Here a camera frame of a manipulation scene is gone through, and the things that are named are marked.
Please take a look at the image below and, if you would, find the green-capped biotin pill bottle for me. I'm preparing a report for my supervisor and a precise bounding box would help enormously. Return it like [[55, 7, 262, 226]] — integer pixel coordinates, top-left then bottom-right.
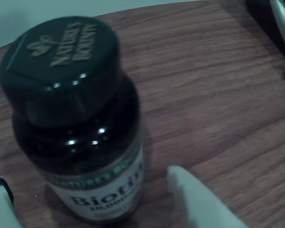
[[0, 16, 145, 220]]

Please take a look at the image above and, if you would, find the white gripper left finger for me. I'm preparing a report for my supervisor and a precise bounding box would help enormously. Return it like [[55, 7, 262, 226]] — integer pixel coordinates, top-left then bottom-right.
[[0, 176, 23, 228]]

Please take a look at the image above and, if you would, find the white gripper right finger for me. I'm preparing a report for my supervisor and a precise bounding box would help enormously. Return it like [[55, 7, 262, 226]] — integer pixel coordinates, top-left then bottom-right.
[[167, 165, 249, 228]]

